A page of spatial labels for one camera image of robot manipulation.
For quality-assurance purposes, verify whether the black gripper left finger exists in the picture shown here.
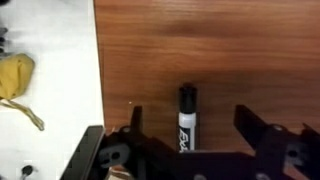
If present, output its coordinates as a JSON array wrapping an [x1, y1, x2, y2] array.
[[96, 105, 178, 180]]

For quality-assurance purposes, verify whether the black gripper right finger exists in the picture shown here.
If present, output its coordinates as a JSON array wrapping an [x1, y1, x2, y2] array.
[[233, 104, 320, 180]]

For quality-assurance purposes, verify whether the yellow cloth bag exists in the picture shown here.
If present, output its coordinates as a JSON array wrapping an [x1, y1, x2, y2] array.
[[0, 53, 46, 132]]

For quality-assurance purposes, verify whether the black white Expo marker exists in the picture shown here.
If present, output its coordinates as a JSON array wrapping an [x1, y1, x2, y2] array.
[[177, 83, 198, 153]]

